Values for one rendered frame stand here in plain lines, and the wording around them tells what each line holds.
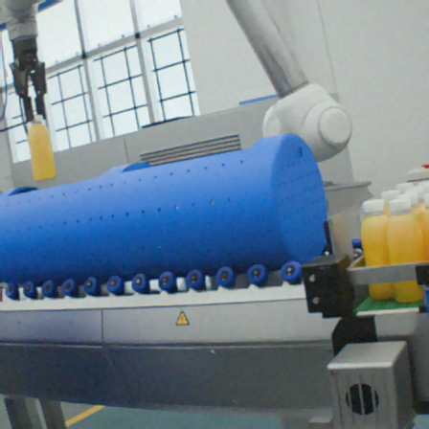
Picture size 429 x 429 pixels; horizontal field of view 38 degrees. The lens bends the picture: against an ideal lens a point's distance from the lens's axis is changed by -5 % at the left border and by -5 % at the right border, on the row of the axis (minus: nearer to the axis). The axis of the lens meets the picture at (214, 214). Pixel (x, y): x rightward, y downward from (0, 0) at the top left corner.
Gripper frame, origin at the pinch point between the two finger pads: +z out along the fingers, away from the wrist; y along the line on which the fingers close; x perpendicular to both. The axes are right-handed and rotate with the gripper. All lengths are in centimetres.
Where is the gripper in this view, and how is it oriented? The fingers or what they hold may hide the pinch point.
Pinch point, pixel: (33, 108)
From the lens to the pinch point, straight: 185.4
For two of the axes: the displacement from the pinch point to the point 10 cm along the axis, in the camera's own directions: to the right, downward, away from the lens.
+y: -4.9, 1.6, -8.6
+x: 8.5, -1.2, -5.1
